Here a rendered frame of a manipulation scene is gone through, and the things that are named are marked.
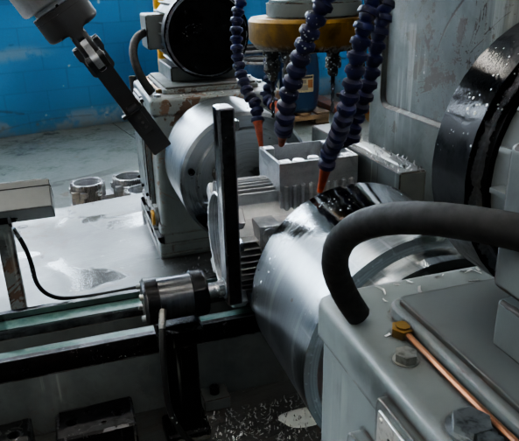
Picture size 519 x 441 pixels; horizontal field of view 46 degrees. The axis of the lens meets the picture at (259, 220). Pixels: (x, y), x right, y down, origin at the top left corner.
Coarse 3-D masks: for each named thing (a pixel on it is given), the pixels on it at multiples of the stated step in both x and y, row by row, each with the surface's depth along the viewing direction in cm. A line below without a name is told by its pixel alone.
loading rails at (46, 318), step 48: (0, 336) 89; (48, 336) 91; (96, 336) 87; (144, 336) 85; (240, 336) 90; (0, 384) 81; (48, 384) 83; (96, 384) 85; (144, 384) 87; (240, 384) 93; (48, 432) 85
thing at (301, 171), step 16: (288, 144) 94; (304, 144) 95; (320, 144) 96; (272, 160) 87; (288, 160) 86; (304, 160) 86; (336, 160) 87; (352, 160) 87; (272, 176) 88; (288, 176) 85; (304, 176) 86; (336, 176) 88; (352, 176) 88; (288, 192) 86; (304, 192) 87; (288, 208) 87
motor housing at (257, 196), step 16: (256, 176) 92; (240, 192) 87; (256, 192) 86; (272, 192) 87; (208, 208) 96; (256, 208) 86; (272, 208) 87; (208, 224) 98; (256, 240) 83; (256, 256) 85
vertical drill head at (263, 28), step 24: (288, 0) 79; (336, 0) 78; (360, 0) 83; (264, 24) 78; (288, 24) 76; (336, 24) 76; (264, 48) 81; (288, 48) 78; (336, 48) 77; (264, 72) 88; (336, 72) 91
